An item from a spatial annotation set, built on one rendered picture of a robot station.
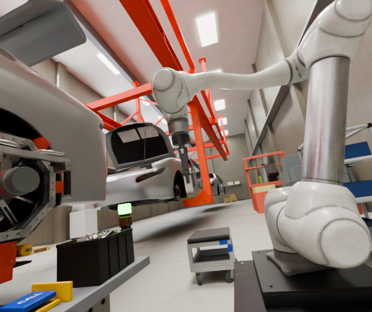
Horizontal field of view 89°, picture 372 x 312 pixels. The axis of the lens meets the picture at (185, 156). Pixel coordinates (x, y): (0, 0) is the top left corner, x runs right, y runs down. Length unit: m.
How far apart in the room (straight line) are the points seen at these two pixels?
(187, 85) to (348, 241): 0.58
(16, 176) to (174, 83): 0.87
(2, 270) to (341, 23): 1.58
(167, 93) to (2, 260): 1.08
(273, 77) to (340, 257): 0.63
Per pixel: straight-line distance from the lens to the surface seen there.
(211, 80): 0.70
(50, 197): 1.46
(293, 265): 0.82
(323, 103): 0.69
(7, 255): 1.32
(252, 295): 0.81
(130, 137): 4.58
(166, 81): 0.62
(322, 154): 0.65
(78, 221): 7.26
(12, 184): 1.18
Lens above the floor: 0.63
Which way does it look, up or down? 13 degrees up
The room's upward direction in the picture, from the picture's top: 9 degrees counter-clockwise
